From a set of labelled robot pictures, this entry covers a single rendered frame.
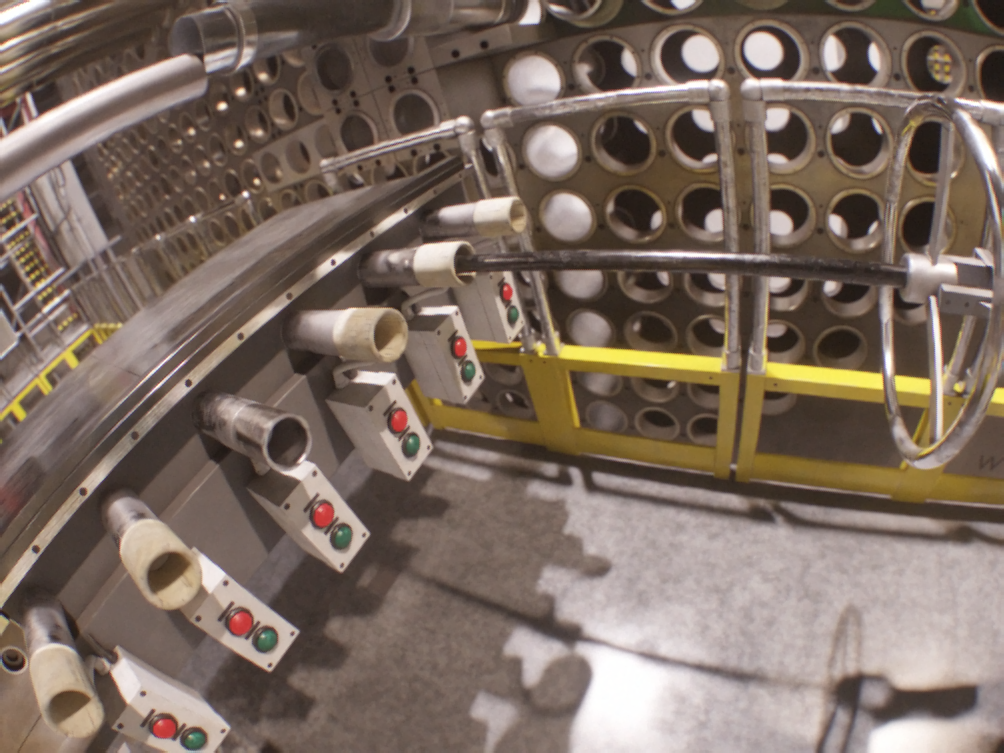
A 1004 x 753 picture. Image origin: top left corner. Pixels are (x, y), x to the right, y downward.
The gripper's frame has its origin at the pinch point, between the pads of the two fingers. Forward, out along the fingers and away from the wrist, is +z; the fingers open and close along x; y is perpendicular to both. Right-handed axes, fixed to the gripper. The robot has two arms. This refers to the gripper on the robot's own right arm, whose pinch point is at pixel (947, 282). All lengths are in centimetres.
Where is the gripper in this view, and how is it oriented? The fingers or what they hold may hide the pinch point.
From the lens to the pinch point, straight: 57.2
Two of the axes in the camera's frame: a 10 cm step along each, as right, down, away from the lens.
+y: 2.8, 7.4, 6.1
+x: 4.3, -6.7, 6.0
